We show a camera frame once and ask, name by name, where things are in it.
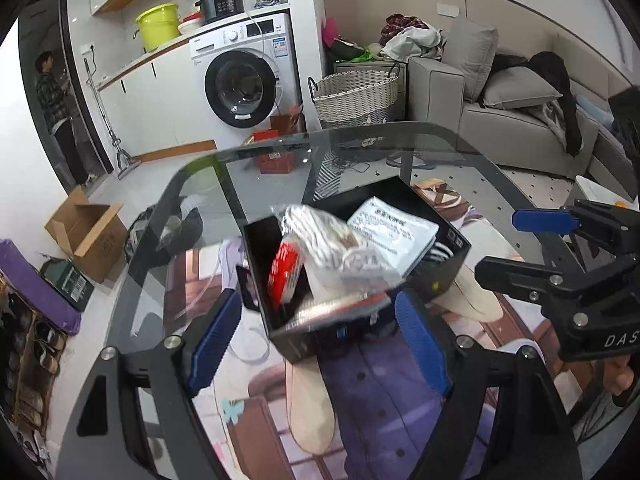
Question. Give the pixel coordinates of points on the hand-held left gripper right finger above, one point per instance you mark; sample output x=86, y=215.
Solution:
x=425, y=345

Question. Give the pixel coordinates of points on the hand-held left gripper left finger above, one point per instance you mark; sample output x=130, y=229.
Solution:
x=212, y=345

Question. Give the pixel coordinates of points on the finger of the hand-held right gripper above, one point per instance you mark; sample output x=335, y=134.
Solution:
x=515, y=272
x=542, y=221

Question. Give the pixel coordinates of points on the black box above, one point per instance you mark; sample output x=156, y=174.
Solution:
x=300, y=345

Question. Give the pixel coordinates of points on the clear bag with red label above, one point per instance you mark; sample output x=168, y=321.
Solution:
x=325, y=240

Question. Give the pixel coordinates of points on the person's right hand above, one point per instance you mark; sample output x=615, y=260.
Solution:
x=617, y=375

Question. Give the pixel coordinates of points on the white printed packet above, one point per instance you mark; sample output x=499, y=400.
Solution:
x=395, y=230

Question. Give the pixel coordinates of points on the grey cushion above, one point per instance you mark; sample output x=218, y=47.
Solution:
x=520, y=87
x=470, y=55

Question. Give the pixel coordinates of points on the black jacket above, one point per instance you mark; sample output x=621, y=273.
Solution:
x=560, y=75

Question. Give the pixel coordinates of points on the open cardboard box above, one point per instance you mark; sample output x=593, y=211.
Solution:
x=95, y=245

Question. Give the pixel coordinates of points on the green carton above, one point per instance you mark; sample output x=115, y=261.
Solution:
x=67, y=282

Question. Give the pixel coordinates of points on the grey sofa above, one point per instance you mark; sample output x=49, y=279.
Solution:
x=435, y=100

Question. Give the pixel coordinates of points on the shoe rack with shoes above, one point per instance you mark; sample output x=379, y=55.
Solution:
x=47, y=345

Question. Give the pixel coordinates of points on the wooden shoe rack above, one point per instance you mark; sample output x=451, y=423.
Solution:
x=22, y=385

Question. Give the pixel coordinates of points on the red storage box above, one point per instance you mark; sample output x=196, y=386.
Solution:
x=274, y=155

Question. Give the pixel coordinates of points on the wicker laundry basket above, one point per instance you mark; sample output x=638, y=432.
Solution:
x=355, y=100

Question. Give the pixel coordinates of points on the pile of clothes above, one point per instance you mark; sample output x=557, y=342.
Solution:
x=410, y=40

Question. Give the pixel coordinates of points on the green plastic bag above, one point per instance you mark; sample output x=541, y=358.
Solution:
x=374, y=51

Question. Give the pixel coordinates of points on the flat mop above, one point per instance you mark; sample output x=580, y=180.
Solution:
x=107, y=130

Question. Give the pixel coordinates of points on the white base cabinet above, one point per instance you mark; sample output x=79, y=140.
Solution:
x=165, y=95

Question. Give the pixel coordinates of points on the pink plastic item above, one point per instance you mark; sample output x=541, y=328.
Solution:
x=330, y=32

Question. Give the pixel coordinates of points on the white washing machine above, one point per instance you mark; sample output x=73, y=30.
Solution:
x=250, y=35

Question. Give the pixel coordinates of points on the white bowl with red lid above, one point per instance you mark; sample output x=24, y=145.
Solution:
x=190, y=25

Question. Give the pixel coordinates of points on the green plastic bucket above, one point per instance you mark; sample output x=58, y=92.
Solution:
x=157, y=27

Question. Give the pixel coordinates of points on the black rice cooker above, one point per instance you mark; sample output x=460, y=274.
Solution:
x=222, y=2

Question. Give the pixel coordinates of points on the white wall socket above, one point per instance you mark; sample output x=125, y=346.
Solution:
x=86, y=49

